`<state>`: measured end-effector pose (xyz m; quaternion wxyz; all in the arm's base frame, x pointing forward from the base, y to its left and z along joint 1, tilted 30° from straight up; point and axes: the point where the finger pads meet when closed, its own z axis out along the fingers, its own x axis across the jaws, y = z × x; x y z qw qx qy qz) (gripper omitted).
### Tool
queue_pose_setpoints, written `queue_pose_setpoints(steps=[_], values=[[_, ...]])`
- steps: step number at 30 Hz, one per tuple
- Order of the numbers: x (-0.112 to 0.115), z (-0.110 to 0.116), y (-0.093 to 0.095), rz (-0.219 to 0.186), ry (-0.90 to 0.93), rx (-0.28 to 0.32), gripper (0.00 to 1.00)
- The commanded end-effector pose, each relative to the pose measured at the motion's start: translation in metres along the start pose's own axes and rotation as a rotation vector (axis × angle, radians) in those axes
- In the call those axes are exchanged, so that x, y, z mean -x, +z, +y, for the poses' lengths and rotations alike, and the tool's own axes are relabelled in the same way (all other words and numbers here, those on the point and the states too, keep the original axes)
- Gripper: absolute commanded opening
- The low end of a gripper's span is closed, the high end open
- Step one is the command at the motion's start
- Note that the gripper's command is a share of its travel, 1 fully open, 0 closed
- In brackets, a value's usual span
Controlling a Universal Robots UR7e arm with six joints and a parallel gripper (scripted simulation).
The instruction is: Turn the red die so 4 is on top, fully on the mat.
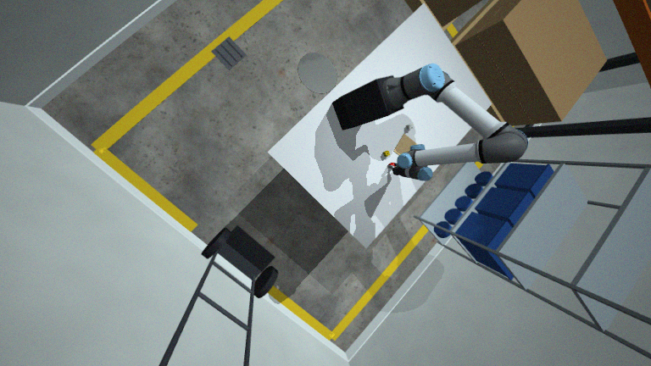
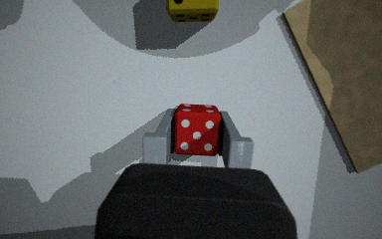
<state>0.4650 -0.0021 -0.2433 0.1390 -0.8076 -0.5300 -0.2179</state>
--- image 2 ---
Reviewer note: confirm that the tan mat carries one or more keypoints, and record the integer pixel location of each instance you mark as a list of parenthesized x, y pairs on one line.
[(340, 42)]

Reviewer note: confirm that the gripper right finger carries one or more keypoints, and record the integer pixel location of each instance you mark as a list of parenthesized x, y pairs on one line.
[(237, 151)]

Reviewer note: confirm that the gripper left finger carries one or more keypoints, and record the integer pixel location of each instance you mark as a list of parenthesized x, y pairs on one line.
[(156, 146)]

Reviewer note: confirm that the red die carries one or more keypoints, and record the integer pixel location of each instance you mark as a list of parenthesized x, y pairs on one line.
[(197, 130)]

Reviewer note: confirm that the yellow die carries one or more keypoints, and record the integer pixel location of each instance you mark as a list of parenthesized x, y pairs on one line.
[(192, 10)]

